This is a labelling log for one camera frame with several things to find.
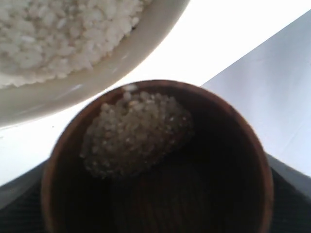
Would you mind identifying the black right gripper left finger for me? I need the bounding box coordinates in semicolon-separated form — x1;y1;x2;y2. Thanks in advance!
0;167;45;233

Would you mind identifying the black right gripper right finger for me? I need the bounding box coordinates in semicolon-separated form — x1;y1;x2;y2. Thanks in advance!
267;154;311;233

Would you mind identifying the brown wooden cup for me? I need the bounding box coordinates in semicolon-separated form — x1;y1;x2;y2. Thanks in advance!
41;80;274;233

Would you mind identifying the white bowl of rice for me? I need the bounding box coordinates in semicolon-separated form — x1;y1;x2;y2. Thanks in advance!
0;0;188;127

